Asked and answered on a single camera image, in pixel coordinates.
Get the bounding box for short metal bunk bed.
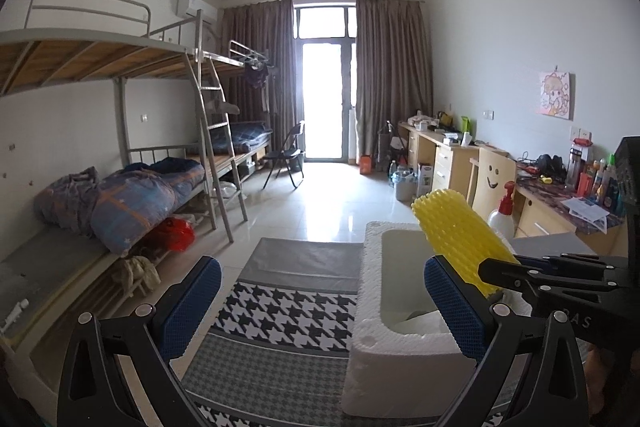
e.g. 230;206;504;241
197;40;276;189

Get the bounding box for pale yellow cloth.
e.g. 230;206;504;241
111;254;162;299

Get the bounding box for green white carton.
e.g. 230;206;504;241
416;163;435;198

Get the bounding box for white tissue paper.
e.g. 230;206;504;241
394;309;454;336

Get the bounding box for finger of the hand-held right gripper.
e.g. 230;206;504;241
477;258;609;304
515;253;629;276

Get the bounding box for narrow brown curtain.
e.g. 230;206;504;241
220;0;304;159

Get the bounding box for houndstooth grey tablecloth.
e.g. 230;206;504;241
180;232;599;427

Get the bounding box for black headphones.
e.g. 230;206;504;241
536;154;566;178

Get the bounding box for blue orange plaid quilt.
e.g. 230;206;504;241
92;157;206;256

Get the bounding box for wooden smiley face chair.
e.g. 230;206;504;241
469;147;518;219

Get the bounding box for metal bunk ladder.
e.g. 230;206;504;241
182;52;250;244

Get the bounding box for red plastic bag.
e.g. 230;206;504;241
145;217;196;253

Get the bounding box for dark blue plaid bedding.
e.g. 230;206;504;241
210;121;274;156

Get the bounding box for cluster of desk bottles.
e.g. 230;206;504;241
565;146;624;213

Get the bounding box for printed paper sheets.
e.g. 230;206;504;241
560;197;611;233

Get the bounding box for white plastic bucket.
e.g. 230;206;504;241
392;170;419;202

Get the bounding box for dark hanging clothes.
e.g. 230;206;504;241
243;60;274;114

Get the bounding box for white pump bottle red top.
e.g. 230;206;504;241
486;181;519;241

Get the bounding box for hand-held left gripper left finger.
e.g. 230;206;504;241
56;255;224;427

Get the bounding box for grey patterned blanket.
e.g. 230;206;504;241
37;166;102;239

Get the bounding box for wooden desk with drawers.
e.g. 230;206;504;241
398;122;509;204

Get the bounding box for wide brown curtain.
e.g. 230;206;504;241
355;0;435;159

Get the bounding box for white foam box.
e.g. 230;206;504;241
340;221;532;421

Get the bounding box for yellow foam net sleeve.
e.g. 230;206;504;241
411;188;521;299

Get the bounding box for pink cartoon wall picture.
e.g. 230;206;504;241
538;70;576;117

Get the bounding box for white air conditioner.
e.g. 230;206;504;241
175;0;219;21

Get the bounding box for black folding chair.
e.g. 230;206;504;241
262;120;306;192

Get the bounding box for person's right hand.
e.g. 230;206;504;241
584;346;640;414

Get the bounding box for glass balcony door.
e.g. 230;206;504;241
292;0;359;164

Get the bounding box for long metal bunk bed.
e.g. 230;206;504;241
0;0;237;358

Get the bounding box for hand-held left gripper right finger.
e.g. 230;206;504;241
423;254;587;427

